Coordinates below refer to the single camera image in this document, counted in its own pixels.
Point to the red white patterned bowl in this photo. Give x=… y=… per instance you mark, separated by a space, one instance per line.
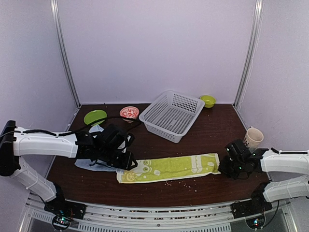
x=129 y=112

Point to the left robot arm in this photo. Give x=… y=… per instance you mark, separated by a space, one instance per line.
x=92 y=142

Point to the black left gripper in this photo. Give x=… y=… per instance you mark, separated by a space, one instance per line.
x=127 y=164

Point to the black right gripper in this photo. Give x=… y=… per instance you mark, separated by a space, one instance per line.
x=222 y=168

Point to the green round plate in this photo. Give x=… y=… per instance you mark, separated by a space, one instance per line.
x=95 y=117

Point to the aluminium front rail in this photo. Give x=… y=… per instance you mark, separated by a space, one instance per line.
x=200 y=218

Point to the right aluminium corner post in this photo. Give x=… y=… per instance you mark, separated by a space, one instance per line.
x=250 y=51

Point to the light blue towel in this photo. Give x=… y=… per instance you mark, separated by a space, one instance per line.
x=96 y=166

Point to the aluminium corner post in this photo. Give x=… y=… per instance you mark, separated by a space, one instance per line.
x=63 y=52
x=250 y=51

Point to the small lime green bowl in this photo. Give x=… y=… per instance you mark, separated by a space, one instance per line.
x=209 y=101

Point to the white perforated plastic basket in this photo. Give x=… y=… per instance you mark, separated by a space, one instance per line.
x=171 y=115

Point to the left aluminium corner post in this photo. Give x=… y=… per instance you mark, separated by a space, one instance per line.
x=63 y=52

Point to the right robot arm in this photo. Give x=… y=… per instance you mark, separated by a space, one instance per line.
x=240 y=159

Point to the green crocodile pattern towel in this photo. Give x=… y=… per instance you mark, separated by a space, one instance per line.
x=172 y=168

